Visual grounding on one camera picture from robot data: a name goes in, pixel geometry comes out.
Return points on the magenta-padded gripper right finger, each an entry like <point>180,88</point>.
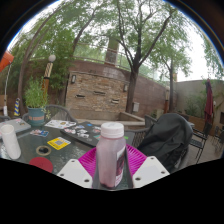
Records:
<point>136,160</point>

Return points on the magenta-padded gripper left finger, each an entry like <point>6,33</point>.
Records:
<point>87,163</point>

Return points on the pink drink bottle white cap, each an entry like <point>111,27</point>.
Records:
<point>110,156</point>

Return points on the black laptop with stickers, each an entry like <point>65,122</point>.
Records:
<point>83,131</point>

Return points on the yellow square card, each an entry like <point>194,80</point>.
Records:
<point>59,143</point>

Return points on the black jacket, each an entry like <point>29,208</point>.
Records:
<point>166,140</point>

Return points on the flat round red coaster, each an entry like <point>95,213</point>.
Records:
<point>40,164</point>

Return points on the small colourful sticker card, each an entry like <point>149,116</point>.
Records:
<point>39,133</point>

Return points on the black metal chair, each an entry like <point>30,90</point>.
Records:
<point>201,138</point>

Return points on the grey laptop with stickers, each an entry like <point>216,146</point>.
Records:
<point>15,126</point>

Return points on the green plant in blue pot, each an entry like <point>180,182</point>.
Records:
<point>36,100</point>

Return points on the blue yellow striped cone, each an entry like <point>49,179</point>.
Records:
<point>17,108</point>

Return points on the closed dark red umbrella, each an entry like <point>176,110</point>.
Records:
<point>209,103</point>

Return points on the orange patio umbrella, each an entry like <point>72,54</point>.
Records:
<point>5,61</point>

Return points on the grey wall box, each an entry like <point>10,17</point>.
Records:
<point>136,107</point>

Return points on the black wall lamp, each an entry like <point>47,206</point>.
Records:
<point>73,79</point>
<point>125,88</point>

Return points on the globe lamp post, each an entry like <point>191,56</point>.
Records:
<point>48,73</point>

